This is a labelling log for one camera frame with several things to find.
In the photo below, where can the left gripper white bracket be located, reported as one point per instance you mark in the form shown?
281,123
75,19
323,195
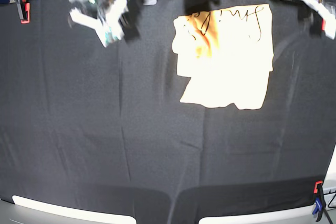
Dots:
326,10

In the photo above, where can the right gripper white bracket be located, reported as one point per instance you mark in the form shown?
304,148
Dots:
105,17

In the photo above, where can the yellow t-shirt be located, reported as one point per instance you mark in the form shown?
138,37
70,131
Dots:
226,54

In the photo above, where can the red black clamp left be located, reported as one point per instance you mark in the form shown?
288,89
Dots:
23,7

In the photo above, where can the black table cloth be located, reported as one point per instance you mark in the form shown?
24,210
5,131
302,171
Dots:
102,129

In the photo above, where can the red blue clamp bottom right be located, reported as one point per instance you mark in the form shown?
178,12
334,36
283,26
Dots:
319,201

